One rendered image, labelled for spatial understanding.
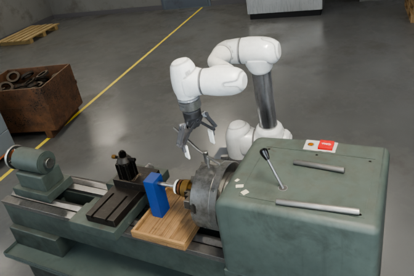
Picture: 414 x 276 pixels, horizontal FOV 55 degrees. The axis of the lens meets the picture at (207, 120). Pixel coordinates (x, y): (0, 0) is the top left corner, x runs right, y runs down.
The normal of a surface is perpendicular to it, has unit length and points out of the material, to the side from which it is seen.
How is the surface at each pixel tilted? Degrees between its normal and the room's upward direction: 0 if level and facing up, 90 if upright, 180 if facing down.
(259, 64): 106
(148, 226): 0
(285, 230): 90
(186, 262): 90
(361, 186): 0
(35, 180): 90
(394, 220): 0
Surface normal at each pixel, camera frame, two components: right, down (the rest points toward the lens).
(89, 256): -0.15, -0.87
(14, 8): 0.94, 0.02
